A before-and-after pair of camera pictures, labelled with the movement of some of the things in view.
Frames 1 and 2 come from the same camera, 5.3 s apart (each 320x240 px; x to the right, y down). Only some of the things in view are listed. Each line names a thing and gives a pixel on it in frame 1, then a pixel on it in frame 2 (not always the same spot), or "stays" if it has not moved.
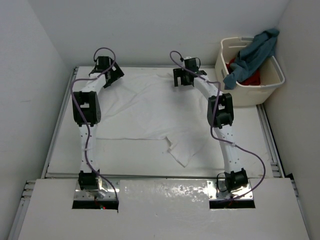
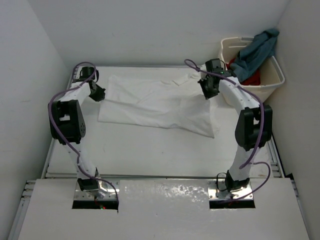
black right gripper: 179,72 to 207,94
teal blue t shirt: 251,58 stays
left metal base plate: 105,191 stays
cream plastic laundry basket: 271,73 stays
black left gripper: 117,74 to 100,96
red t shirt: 254,79 stays
